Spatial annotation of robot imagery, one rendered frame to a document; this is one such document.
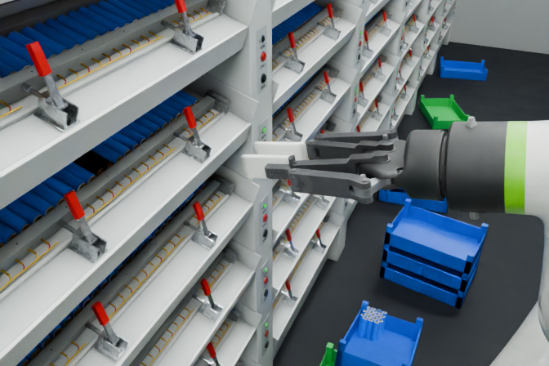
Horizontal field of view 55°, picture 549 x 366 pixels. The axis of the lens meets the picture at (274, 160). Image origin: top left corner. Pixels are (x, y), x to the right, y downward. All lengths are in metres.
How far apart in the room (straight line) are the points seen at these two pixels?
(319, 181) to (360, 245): 1.61
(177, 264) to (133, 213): 0.21
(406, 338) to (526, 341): 0.91
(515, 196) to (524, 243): 1.84
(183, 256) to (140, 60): 0.38
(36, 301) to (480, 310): 1.61
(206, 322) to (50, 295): 0.49
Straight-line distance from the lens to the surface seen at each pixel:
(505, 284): 2.15
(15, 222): 0.74
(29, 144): 0.60
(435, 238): 2.00
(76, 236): 0.72
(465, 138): 0.54
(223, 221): 1.05
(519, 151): 0.53
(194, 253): 0.98
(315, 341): 1.81
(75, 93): 0.68
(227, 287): 1.18
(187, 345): 1.09
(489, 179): 0.53
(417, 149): 0.55
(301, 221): 1.65
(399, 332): 1.86
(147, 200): 0.80
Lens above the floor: 1.39
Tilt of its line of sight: 31 degrees down
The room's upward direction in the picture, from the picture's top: straight up
